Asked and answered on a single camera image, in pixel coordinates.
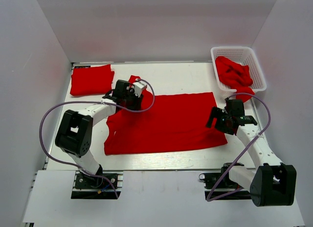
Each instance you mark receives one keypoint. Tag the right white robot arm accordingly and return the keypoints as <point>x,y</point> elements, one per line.
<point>256,169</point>

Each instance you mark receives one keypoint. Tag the red t-shirts in basket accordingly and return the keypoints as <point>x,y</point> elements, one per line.
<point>234,75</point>

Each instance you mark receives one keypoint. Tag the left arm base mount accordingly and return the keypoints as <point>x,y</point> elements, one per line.
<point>91,188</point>

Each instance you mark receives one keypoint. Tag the white plastic basket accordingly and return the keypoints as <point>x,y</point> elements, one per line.
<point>244,56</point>

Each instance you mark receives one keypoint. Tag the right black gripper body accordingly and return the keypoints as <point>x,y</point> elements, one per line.
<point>222,122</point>

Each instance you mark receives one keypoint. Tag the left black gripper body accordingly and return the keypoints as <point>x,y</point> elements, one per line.
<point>131,91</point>

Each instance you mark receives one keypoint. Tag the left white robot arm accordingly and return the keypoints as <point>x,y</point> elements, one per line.
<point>75,131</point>

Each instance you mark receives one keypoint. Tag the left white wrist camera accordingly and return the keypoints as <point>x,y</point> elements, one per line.
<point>139,86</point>

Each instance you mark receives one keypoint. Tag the red t-shirt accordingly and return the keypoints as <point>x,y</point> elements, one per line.
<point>169,123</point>
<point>91,80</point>

